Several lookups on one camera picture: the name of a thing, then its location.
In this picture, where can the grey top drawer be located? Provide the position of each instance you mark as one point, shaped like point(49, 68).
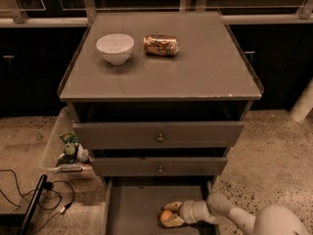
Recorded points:
point(158, 135)

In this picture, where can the white ceramic bowl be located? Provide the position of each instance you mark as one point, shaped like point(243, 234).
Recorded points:
point(115, 48)

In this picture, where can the crushed golden drink can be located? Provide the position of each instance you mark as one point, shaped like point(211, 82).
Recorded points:
point(161, 45)

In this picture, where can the black flat device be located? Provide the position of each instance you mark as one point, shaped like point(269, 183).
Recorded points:
point(32, 205)

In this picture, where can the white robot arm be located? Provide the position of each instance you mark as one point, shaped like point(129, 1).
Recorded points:
point(267, 187)

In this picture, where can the grey middle drawer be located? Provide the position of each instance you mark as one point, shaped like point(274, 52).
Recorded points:
point(158, 166)

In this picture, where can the clear plastic storage bin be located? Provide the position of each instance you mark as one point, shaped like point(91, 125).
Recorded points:
point(81, 169)

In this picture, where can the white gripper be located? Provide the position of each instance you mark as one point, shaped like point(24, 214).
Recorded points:
point(188, 211)

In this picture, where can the grey drawer cabinet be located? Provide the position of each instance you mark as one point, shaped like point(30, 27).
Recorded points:
point(209, 79)

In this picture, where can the grey bottom drawer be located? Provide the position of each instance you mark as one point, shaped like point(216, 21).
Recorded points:
point(134, 204)

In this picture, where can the green snack bag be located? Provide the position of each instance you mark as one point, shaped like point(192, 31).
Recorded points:
point(69, 154)

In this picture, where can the metal railing frame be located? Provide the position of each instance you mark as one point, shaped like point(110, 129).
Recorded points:
point(78, 13)

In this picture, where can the grey drawer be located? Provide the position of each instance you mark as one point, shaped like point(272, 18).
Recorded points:
point(158, 166)
point(134, 204)
point(158, 135)

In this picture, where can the orange fruit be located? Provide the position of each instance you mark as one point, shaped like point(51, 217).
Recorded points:
point(165, 215)

